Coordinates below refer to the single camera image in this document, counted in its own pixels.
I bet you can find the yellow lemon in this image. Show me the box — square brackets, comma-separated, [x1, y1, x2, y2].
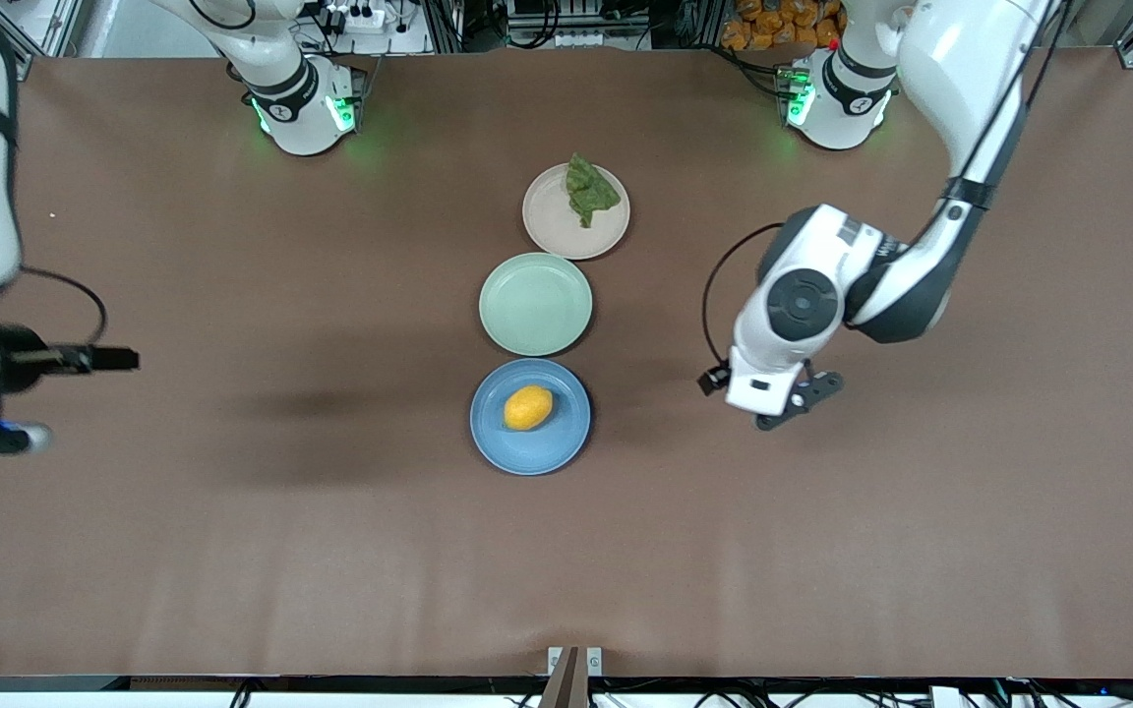
[503, 384, 555, 432]

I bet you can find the green lettuce leaf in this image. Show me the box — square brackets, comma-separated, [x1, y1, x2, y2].
[565, 152, 622, 229]

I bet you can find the green round plate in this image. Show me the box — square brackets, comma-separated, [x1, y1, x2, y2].
[479, 253, 594, 357]

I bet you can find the blue round plate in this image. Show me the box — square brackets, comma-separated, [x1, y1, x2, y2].
[469, 358, 592, 477]

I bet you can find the beige round plate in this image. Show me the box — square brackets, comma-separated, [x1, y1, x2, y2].
[522, 162, 631, 262]

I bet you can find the bag of orange fruit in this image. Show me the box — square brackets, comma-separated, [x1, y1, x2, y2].
[721, 0, 848, 52]

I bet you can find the white power strip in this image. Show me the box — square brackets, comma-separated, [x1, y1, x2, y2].
[316, 3, 392, 36]

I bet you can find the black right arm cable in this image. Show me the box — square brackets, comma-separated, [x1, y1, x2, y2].
[21, 267, 110, 349]

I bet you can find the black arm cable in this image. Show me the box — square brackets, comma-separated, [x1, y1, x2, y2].
[21, 267, 110, 349]
[699, 0, 1064, 394]

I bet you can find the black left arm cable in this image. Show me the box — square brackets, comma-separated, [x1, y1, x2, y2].
[699, 0, 1064, 394]

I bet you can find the metal bracket at table edge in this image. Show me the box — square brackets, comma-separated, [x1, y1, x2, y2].
[539, 646, 605, 708]

